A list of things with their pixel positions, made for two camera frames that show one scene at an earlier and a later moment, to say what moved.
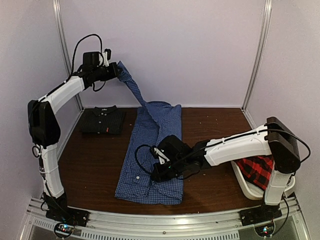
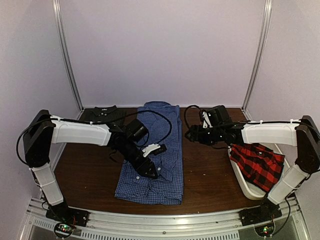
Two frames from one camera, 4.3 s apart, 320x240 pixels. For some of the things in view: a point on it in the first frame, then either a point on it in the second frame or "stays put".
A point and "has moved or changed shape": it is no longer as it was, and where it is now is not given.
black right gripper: (160, 177) → (197, 136)
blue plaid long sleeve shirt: (156, 120) has moved or changed shape
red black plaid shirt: (257, 169) stays put
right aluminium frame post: (268, 6) stays put
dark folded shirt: (103, 119) stays put
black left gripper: (113, 74) → (144, 170)
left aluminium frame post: (65, 48) stays put
